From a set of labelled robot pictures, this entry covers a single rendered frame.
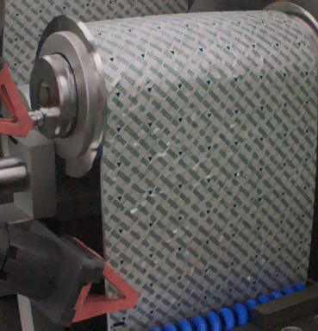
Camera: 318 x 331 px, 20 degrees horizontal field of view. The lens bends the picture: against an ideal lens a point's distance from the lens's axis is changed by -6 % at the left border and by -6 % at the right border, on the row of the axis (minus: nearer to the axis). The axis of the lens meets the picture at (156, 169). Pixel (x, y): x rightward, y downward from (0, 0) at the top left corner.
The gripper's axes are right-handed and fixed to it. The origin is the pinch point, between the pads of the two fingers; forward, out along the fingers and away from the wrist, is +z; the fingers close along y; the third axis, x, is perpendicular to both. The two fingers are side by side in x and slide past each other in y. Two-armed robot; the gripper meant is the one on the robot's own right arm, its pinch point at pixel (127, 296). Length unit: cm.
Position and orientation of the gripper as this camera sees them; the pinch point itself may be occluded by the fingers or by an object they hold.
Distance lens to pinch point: 81.2
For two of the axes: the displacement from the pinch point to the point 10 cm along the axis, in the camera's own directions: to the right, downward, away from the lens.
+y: 5.1, 2.6, -8.2
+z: 7.6, 3.1, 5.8
